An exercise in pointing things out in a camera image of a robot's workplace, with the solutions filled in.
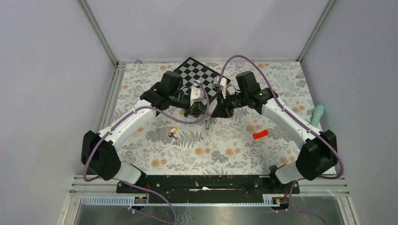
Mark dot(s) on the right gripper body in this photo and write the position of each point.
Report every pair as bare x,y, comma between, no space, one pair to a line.
236,101

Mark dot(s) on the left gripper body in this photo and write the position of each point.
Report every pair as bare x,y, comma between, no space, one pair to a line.
179,100

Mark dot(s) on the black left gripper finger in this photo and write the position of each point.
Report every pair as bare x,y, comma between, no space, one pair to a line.
192,111
201,109

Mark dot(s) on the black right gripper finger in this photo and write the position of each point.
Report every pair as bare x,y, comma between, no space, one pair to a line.
221,112
220,102

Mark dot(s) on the grey metal key holder plate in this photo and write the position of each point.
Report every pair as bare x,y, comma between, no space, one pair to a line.
207,126

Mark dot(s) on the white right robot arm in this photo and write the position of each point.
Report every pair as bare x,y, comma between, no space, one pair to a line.
317,148

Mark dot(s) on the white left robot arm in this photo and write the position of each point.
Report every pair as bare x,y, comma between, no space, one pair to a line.
100,149

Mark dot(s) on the black and silver chessboard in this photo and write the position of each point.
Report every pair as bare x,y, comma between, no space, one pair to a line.
191,70

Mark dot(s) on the red key tag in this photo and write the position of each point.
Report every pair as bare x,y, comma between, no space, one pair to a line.
261,134

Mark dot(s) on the floral table mat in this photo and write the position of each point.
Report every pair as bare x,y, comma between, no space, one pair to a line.
230,147

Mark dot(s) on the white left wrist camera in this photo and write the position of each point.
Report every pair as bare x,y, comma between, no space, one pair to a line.
197,94

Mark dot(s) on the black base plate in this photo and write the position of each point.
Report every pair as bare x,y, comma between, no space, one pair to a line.
207,189

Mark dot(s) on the mint green handle tool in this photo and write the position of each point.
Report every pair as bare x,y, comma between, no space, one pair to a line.
317,114

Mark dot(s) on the aluminium frame rails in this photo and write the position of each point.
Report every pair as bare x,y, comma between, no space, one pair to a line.
115,80

